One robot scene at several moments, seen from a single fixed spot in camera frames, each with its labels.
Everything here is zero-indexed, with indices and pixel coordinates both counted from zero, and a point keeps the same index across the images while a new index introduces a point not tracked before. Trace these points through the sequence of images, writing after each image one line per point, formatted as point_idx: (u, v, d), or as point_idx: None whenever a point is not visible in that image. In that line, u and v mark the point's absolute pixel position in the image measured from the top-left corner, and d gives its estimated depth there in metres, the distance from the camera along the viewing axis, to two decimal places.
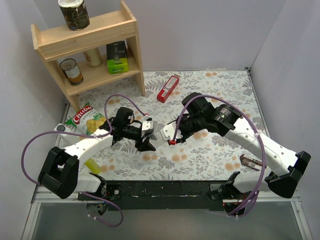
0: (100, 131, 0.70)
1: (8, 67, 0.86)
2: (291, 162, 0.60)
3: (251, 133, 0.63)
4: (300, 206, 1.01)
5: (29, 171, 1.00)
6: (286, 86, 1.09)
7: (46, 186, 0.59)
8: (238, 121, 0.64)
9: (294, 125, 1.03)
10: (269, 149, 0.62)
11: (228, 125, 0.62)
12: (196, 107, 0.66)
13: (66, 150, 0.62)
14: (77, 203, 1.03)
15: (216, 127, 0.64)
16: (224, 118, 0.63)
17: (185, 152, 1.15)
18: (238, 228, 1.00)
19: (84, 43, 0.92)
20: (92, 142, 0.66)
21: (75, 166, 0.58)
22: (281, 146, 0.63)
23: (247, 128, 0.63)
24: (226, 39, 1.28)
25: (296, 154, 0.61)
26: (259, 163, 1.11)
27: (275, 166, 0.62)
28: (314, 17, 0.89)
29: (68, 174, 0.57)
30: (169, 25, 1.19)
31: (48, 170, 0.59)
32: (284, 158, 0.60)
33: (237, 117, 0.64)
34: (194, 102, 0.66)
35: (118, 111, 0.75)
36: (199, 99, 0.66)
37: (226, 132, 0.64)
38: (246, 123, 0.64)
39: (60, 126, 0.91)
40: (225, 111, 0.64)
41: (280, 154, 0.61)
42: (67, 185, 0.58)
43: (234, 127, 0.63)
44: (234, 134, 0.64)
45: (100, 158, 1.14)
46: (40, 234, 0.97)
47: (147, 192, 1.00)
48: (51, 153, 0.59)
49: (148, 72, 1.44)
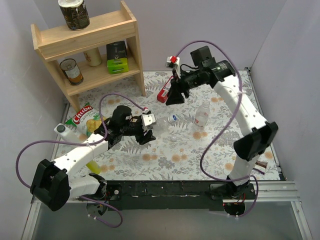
0: (95, 136, 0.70)
1: (8, 67, 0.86)
2: (257, 125, 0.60)
3: (235, 90, 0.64)
4: (300, 206, 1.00)
5: (29, 170, 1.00)
6: (286, 86, 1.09)
7: (39, 197, 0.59)
8: (230, 77, 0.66)
9: (294, 125, 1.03)
10: (243, 107, 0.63)
11: (218, 76, 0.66)
12: (199, 56, 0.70)
13: (56, 163, 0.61)
14: (77, 203, 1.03)
15: (208, 76, 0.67)
16: (218, 70, 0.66)
17: (185, 152, 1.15)
18: (238, 228, 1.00)
19: (84, 43, 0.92)
20: (83, 152, 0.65)
21: (64, 180, 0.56)
22: (256, 110, 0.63)
23: (234, 85, 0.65)
24: (227, 39, 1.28)
25: (266, 121, 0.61)
26: (259, 163, 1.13)
27: (243, 126, 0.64)
28: (314, 17, 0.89)
29: (57, 189, 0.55)
30: (169, 25, 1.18)
31: (38, 183, 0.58)
32: (253, 120, 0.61)
33: (231, 73, 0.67)
34: (199, 50, 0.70)
35: (114, 113, 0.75)
36: (204, 49, 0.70)
37: (215, 83, 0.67)
38: (236, 81, 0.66)
39: (60, 126, 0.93)
40: (222, 65, 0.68)
41: (251, 116, 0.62)
42: (58, 197, 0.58)
43: (223, 80, 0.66)
44: (221, 86, 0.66)
45: (100, 158, 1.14)
46: (40, 234, 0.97)
47: (147, 192, 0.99)
48: (40, 167, 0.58)
49: (148, 72, 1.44)
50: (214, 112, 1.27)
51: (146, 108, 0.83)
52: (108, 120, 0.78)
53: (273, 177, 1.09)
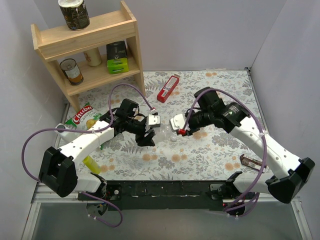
0: (100, 124, 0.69)
1: (8, 67, 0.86)
2: (292, 166, 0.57)
3: (256, 132, 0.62)
4: (300, 206, 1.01)
5: (29, 170, 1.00)
6: (286, 86, 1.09)
7: (47, 184, 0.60)
8: (245, 119, 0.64)
9: (293, 125, 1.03)
10: (271, 150, 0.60)
11: (234, 121, 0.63)
12: (207, 101, 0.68)
13: (62, 151, 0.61)
14: (78, 203, 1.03)
15: (222, 123, 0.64)
16: (231, 115, 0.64)
17: (185, 152, 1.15)
18: (238, 228, 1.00)
19: (85, 42, 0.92)
20: (88, 140, 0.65)
21: (71, 168, 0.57)
22: (285, 150, 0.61)
23: (252, 127, 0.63)
24: (226, 39, 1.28)
25: (299, 159, 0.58)
26: (259, 163, 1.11)
27: (276, 169, 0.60)
28: (314, 17, 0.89)
29: (64, 177, 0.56)
30: (169, 25, 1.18)
31: (46, 170, 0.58)
32: (287, 161, 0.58)
33: (245, 115, 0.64)
34: (206, 96, 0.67)
35: (123, 102, 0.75)
36: (210, 93, 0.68)
37: (231, 129, 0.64)
38: (252, 122, 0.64)
39: (60, 126, 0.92)
40: (233, 108, 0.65)
41: (282, 156, 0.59)
42: (67, 184, 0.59)
43: (239, 124, 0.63)
44: (239, 130, 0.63)
45: (100, 158, 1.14)
46: (39, 235, 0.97)
47: (147, 192, 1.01)
48: (47, 154, 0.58)
49: (148, 72, 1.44)
50: None
51: (153, 109, 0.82)
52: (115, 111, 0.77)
53: None
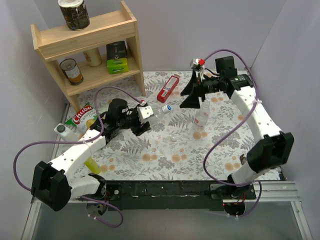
0: (91, 133, 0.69)
1: (8, 67, 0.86)
2: (270, 133, 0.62)
3: (250, 100, 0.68)
4: (300, 206, 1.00)
5: (29, 170, 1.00)
6: (285, 86, 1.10)
7: (40, 199, 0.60)
8: (247, 87, 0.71)
9: (293, 124, 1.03)
10: (257, 115, 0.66)
11: (235, 85, 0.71)
12: (222, 64, 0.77)
13: (53, 164, 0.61)
14: (78, 203, 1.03)
15: (226, 86, 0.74)
16: (236, 81, 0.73)
17: (185, 152, 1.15)
18: (238, 228, 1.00)
19: (84, 43, 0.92)
20: (79, 151, 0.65)
21: (63, 181, 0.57)
22: (271, 120, 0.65)
23: (249, 95, 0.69)
24: (226, 39, 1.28)
25: (280, 131, 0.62)
26: None
27: (256, 135, 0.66)
28: (314, 17, 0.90)
29: (56, 192, 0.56)
30: (169, 25, 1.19)
31: (37, 186, 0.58)
32: (266, 128, 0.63)
33: (248, 85, 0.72)
34: (223, 60, 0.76)
35: (110, 107, 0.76)
36: (227, 59, 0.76)
37: (232, 93, 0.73)
38: (252, 91, 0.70)
39: (60, 126, 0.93)
40: (241, 77, 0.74)
41: (264, 123, 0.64)
42: (59, 198, 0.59)
43: (239, 89, 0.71)
44: (237, 95, 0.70)
45: (100, 158, 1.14)
46: (39, 235, 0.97)
47: (147, 192, 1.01)
48: (38, 169, 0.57)
49: (149, 72, 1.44)
50: (214, 112, 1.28)
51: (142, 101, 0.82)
52: (104, 114, 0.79)
53: (273, 177, 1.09)
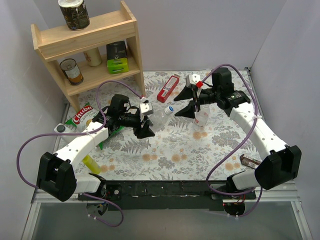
0: (94, 124, 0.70)
1: (8, 67, 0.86)
2: (275, 147, 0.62)
3: (250, 115, 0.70)
4: (300, 206, 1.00)
5: (29, 170, 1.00)
6: (286, 86, 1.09)
7: (46, 191, 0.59)
8: (244, 104, 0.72)
9: (293, 124, 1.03)
10: (258, 130, 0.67)
11: (233, 104, 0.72)
12: (220, 81, 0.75)
13: (59, 154, 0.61)
14: (78, 203, 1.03)
15: (223, 104, 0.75)
16: (233, 99, 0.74)
17: (185, 152, 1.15)
18: (238, 228, 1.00)
19: (85, 43, 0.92)
20: (83, 142, 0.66)
21: (70, 170, 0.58)
22: (274, 134, 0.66)
23: (248, 111, 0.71)
24: (226, 39, 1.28)
25: (285, 144, 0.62)
26: (259, 163, 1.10)
27: (261, 150, 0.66)
28: (314, 17, 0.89)
29: (63, 180, 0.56)
30: (169, 25, 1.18)
31: (43, 176, 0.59)
32: (271, 143, 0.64)
33: (245, 101, 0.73)
34: (221, 75, 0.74)
35: (113, 100, 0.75)
36: (225, 75, 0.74)
37: (231, 111, 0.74)
38: (250, 107, 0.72)
39: (60, 126, 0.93)
40: (237, 94, 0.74)
41: (268, 138, 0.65)
42: (66, 188, 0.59)
43: (237, 106, 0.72)
44: (236, 112, 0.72)
45: (100, 158, 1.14)
46: (39, 235, 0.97)
47: (147, 192, 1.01)
48: (44, 159, 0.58)
49: (149, 72, 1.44)
50: (214, 112, 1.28)
51: (143, 97, 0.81)
52: (106, 109, 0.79)
53: None
